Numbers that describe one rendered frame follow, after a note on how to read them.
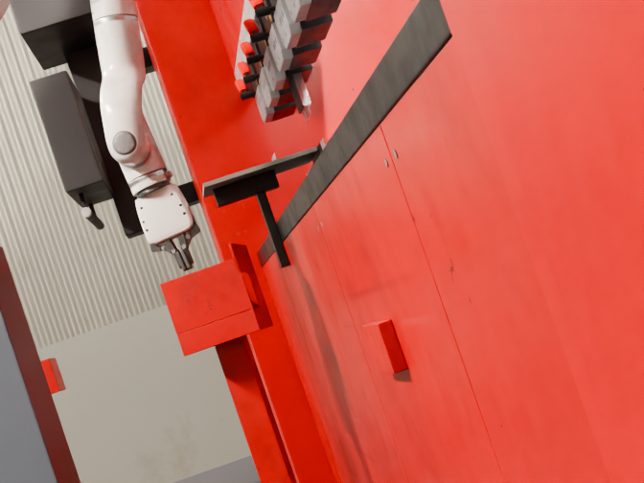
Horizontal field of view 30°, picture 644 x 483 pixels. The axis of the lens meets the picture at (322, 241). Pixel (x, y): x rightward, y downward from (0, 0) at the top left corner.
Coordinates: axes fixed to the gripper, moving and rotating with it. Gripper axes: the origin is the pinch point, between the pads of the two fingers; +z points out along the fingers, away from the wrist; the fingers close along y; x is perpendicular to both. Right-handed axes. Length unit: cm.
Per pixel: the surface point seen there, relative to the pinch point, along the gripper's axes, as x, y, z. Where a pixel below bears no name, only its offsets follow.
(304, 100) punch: -29, -34, -24
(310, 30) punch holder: 8, -42, -30
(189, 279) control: 4.9, -0.2, 4.1
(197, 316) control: 4.9, 1.2, 11.5
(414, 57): 134, -50, 4
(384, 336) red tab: 77, -35, 27
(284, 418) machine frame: -113, 12, 44
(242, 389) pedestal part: -2.1, 0.1, 28.3
